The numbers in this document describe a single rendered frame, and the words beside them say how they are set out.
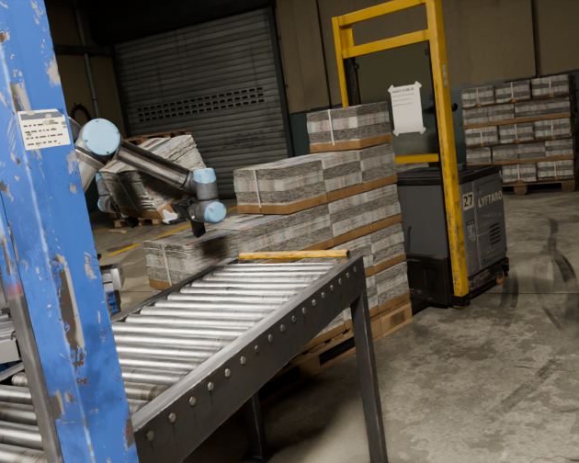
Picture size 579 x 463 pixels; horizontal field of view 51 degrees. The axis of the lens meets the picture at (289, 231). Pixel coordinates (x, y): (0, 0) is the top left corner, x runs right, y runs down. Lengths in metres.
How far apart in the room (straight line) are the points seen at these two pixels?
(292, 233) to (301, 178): 0.27
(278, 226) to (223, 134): 7.92
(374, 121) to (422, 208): 0.81
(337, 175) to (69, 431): 2.54
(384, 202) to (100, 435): 2.83
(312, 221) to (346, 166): 0.38
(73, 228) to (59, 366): 0.16
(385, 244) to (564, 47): 6.03
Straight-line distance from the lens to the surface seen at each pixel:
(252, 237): 2.78
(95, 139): 2.04
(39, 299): 0.75
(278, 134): 10.20
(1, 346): 2.16
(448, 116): 3.64
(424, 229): 4.01
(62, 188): 0.73
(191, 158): 2.51
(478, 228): 4.01
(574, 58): 9.08
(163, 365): 1.43
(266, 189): 2.99
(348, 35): 4.11
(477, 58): 9.21
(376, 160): 3.40
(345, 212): 3.21
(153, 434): 1.18
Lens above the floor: 1.29
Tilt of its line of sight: 11 degrees down
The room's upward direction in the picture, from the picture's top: 8 degrees counter-clockwise
